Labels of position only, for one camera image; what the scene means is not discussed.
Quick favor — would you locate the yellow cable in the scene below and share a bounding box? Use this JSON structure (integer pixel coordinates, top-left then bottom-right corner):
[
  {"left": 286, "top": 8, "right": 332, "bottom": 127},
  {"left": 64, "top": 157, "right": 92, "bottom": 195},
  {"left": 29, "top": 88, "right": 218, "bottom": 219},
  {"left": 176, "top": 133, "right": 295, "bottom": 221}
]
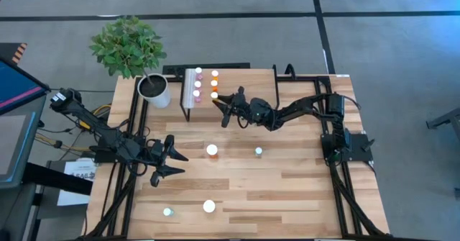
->
[{"left": 82, "top": 104, "right": 112, "bottom": 118}]

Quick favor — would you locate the white round plant pot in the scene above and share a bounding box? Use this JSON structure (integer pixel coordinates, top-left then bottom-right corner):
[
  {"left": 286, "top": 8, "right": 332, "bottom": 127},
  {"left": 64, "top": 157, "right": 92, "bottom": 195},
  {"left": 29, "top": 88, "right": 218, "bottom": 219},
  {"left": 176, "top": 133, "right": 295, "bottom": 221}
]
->
[{"left": 137, "top": 73, "right": 172, "bottom": 109}]

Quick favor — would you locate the black aluminium table frame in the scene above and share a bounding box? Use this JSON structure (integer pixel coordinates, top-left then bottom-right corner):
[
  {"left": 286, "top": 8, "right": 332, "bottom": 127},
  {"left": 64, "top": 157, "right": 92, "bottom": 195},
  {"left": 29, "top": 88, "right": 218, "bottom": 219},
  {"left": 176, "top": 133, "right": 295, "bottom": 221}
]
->
[
  {"left": 275, "top": 73, "right": 392, "bottom": 240},
  {"left": 77, "top": 76, "right": 150, "bottom": 241}
]

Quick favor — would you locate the blue screen monitor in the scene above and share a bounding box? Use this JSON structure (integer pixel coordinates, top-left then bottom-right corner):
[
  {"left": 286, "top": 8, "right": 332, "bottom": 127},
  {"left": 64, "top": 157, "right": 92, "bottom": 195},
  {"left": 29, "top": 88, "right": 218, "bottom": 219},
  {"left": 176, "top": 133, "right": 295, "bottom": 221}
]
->
[{"left": 0, "top": 57, "right": 51, "bottom": 116}]

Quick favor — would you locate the grey metal furniture leg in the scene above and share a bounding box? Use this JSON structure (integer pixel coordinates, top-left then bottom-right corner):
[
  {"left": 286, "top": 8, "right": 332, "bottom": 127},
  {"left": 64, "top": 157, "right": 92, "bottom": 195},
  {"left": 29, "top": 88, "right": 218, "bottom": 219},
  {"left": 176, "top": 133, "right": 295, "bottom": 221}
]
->
[{"left": 425, "top": 106, "right": 460, "bottom": 130}]

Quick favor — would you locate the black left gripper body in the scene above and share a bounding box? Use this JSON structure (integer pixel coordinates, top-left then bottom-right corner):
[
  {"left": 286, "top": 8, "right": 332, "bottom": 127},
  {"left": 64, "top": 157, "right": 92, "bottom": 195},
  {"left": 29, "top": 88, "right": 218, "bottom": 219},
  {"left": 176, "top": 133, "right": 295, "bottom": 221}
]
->
[{"left": 145, "top": 135, "right": 175, "bottom": 187}]

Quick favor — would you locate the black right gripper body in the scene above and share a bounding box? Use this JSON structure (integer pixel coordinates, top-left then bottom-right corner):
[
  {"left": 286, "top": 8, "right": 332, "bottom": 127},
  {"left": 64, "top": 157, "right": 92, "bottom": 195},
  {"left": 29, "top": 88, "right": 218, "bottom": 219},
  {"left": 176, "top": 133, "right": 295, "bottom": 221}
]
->
[{"left": 221, "top": 86, "right": 276, "bottom": 131}]

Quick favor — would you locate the white paper sheet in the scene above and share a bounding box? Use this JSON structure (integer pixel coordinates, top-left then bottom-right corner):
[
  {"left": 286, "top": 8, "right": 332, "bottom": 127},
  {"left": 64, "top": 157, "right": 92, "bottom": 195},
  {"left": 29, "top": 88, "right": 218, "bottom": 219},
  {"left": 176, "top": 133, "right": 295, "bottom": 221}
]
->
[{"left": 56, "top": 158, "right": 98, "bottom": 206}]

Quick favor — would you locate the black orange striped panel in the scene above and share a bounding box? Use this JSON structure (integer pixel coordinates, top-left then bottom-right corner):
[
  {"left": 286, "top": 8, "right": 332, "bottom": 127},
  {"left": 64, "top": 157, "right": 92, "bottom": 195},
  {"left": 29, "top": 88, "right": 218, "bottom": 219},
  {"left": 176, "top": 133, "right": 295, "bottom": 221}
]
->
[{"left": 0, "top": 42, "right": 28, "bottom": 65}]

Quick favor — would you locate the white ribbed plastic panel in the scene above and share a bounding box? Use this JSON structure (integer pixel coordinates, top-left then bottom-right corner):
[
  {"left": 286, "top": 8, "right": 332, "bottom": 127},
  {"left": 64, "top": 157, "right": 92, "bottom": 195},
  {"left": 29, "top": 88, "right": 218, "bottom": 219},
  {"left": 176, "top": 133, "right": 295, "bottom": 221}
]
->
[{"left": 183, "top": 68, "right": 197, "bottom": 109}]

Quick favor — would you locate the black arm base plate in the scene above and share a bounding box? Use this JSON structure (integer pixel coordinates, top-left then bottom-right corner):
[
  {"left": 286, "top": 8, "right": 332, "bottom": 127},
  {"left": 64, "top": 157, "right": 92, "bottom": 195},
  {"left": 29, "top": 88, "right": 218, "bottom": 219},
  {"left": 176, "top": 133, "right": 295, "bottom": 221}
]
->
[
  {"left": 88, "top": 144, "right": 144, "bottom": 165},
  {"left": 321, "top": 132, "right": 374, "bottom": 163}
]

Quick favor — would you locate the wooden shelf with black frame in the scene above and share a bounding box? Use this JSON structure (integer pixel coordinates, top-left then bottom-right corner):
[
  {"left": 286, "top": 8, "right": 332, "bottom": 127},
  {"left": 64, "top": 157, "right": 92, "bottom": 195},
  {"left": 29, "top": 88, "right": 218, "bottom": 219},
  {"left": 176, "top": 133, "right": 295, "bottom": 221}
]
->
[{"left": 178, "top": 63, "right": 281, "bottom": 123}]

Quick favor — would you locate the green leafy plant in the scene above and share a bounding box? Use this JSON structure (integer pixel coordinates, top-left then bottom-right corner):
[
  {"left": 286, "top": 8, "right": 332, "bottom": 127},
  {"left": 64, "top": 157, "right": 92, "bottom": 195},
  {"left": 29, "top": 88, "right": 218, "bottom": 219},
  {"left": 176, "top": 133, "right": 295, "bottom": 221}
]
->
[{"left": 88, "top": 16, "right": 168, "bottom": 80}]

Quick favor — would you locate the black aluminium crossbar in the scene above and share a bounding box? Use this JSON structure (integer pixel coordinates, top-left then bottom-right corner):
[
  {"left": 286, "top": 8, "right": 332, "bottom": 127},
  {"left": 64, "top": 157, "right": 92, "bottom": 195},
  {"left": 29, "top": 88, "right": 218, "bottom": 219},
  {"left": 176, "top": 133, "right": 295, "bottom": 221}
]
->
[{"left": 162, "top": 63, "right": 252, "bottom": 77}]

